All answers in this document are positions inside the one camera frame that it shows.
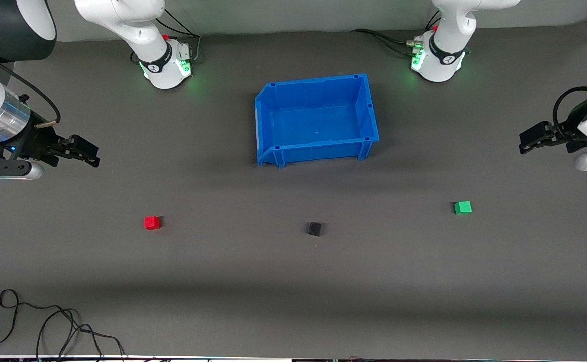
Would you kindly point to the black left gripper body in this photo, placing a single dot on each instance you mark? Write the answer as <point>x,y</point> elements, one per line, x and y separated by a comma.
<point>564,134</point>

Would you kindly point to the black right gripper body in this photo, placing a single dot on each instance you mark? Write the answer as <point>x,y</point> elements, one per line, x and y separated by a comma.
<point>36,141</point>

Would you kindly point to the green cube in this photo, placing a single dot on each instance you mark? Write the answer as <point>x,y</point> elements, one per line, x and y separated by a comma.
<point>463,207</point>

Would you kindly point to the red cube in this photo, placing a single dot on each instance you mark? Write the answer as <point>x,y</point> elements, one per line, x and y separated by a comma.
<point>151,223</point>

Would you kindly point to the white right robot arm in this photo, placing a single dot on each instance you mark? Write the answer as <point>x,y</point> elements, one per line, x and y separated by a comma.
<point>137,25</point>

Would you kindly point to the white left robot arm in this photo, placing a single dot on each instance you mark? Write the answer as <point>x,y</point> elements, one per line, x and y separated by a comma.
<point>449,30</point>

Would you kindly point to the black cube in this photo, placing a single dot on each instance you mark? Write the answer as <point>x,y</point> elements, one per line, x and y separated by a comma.
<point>314,229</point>

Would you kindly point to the blue plastic storage bin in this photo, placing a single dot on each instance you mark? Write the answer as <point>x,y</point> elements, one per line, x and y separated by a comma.
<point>318,120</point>

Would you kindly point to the dark grey table mat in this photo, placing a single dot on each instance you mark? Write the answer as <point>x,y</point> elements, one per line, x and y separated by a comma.
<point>293,281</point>

